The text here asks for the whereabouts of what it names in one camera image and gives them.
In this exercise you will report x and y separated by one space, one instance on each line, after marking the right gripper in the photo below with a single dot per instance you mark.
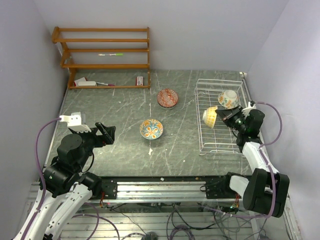
227 115

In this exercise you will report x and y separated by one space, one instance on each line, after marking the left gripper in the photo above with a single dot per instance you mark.
101 140

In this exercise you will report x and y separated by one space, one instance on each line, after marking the blue yellow patterned bowl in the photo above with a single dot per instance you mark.
209 116

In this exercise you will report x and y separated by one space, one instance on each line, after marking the orange blue patterned bowl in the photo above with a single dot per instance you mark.
151 129

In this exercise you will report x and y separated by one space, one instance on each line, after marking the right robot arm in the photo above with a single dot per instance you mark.
265 192

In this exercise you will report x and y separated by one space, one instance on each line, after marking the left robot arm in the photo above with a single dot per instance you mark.
64 187

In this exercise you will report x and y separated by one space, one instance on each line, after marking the wooden shelf rack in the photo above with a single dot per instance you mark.
133 45

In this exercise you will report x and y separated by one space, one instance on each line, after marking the pink white pen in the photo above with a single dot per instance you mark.
105 84

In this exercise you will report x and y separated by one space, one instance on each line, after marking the small red white box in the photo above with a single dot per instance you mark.
139 81

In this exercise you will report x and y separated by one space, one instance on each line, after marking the red patterned bowl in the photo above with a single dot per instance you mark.
167 98

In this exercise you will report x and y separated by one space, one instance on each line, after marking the green white pen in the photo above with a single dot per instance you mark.
110 54

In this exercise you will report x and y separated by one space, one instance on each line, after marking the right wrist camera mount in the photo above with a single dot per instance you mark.
251 106

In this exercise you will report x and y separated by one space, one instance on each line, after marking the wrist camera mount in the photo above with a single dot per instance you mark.
251 106
76 122

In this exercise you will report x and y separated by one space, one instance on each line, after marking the white wire dish rack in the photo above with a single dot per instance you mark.
220 139

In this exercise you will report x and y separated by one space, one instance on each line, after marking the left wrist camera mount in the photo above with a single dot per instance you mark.
76 122

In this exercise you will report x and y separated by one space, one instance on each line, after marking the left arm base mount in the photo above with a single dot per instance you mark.
109 189

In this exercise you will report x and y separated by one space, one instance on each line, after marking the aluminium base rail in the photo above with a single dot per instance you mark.
159 191

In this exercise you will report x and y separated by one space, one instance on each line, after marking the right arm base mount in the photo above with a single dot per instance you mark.
218 187

